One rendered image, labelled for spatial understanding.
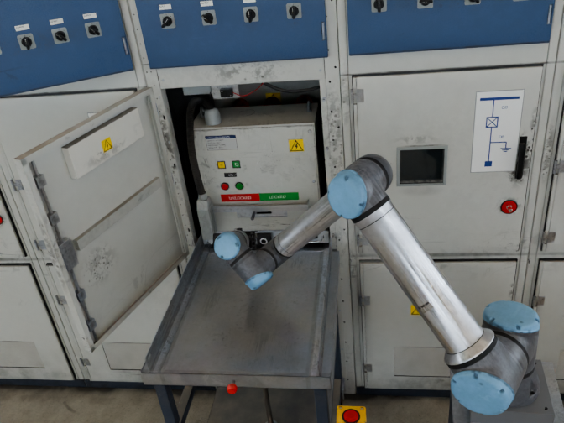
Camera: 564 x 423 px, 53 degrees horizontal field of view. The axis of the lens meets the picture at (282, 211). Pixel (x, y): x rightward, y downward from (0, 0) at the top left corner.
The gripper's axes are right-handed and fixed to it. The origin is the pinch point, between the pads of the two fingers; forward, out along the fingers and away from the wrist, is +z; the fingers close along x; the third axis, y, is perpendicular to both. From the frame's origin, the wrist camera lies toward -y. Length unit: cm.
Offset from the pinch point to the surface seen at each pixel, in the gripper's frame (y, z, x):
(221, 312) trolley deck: -4.8, -18.2, -25.9
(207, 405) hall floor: -31, 49, -86
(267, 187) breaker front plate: 8.4, 5.0, 20.0
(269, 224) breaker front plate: 7.7, 13.6, 4.9
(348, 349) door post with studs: 39, 43, -54
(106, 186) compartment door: -41, -35, 20
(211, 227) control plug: -13.6, 1.5, 4.1
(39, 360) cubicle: -119, 46, -66
